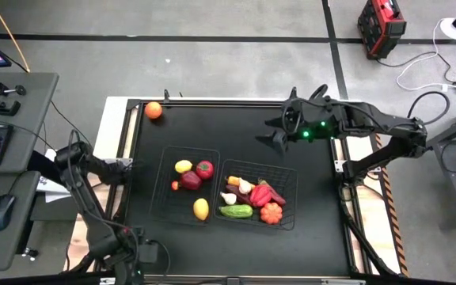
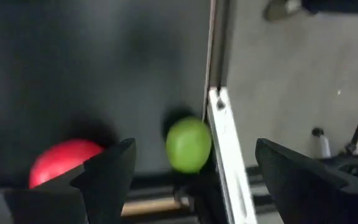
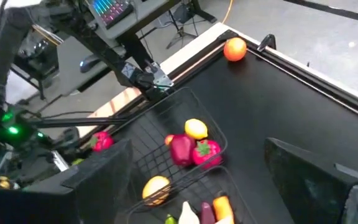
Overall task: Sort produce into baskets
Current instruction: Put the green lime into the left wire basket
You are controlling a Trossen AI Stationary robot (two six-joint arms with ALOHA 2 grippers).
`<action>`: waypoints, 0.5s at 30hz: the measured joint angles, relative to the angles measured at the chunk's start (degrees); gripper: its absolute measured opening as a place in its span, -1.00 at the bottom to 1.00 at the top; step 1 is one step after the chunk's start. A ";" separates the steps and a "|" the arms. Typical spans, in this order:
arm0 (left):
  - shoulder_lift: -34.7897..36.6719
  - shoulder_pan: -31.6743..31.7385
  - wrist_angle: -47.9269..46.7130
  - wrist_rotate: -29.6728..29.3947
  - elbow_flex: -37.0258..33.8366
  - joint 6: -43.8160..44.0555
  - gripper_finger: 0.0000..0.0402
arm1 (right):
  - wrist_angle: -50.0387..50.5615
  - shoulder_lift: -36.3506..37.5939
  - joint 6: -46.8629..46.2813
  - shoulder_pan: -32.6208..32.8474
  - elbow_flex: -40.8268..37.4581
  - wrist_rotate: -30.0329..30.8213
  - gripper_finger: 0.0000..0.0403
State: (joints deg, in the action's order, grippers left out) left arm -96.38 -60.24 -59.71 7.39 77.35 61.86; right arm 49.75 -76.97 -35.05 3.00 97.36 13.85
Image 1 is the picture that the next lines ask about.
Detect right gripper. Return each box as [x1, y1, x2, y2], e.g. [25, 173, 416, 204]
[254, 93, 348, 154]

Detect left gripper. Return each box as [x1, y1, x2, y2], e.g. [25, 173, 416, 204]
[103, 226, 162, 285]

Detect red bell pepper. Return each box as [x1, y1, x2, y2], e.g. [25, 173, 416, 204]
[249, 184, 272, 209]

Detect red chili pepper green stem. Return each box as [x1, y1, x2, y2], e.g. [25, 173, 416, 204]
[258, 180, 287, 207]

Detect red tomato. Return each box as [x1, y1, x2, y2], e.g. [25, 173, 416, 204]
[195, 160, 215, 181]

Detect orange pumpkin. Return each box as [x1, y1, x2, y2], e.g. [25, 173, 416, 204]
[260, 202, 283, 226]

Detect yellow lemon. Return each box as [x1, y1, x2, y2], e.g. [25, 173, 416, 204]
[192, 197, 210, 222]
[174, 159, 194, 174]

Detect green cucumber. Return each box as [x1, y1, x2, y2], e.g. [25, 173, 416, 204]
[218, 203, 254, 219]

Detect dark maroon apple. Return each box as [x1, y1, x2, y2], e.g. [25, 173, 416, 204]
[179, 170, 203, 192]

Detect orange fruit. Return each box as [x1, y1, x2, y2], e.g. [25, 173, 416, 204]
[144, 101, 164, 120]

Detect white papers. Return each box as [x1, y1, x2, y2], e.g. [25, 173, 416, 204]
[36, 173, 73, 203]

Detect black caster knob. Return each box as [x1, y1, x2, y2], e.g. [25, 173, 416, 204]
[21, 246, 40, 261]

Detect black computer mouse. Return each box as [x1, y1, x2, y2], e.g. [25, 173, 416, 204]
[0, 194, 17, 234]

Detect orange black hazard tape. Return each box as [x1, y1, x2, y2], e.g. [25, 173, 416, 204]
[364, 132, 410, 278]

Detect red black toolbox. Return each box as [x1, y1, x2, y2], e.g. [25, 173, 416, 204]
[356, 0, 408, 61]

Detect grey desk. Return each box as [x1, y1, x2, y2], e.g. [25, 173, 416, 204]
[0, 72, 60, 175]

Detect black wire basket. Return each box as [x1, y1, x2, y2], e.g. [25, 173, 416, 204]
[213, 158, 298, 231]
[148, 145, 221, 226]

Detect black table frame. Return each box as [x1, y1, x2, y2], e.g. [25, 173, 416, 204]
[63, 97, 411, 285]

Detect black floor cable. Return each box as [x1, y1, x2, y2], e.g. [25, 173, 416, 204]
[375, 50, 456, 87]

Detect white cable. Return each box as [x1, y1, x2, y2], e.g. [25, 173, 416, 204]
[394, 17, 456, 92]

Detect yellow cable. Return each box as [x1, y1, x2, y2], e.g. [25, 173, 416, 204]
[0, 0, 31, 74]

